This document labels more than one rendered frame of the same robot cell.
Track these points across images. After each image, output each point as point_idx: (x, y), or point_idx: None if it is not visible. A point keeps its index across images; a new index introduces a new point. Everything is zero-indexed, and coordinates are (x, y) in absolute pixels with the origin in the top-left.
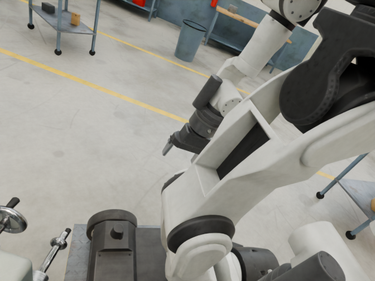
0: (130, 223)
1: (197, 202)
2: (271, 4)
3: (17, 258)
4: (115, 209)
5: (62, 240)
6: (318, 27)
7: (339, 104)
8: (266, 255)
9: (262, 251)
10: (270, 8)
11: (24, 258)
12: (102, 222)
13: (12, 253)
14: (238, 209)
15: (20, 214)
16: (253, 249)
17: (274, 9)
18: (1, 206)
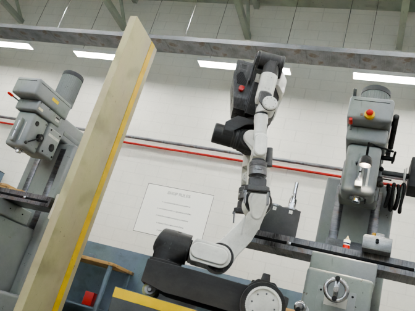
0: (255, 280)
1: None
2: (270, 115)
3: (314, 268)
4: (270, 283)
5: (299, 300)
6: (267, 129)
7: None
8: (173, 229)
9: (173, 230)
10: (266, 111)
11: (312, 268)
12: (276, 286)
13: (318, 269)
14: None
15: (329, 278)
16: (179, 232)
17: (268, 116)
18: (341, 278)
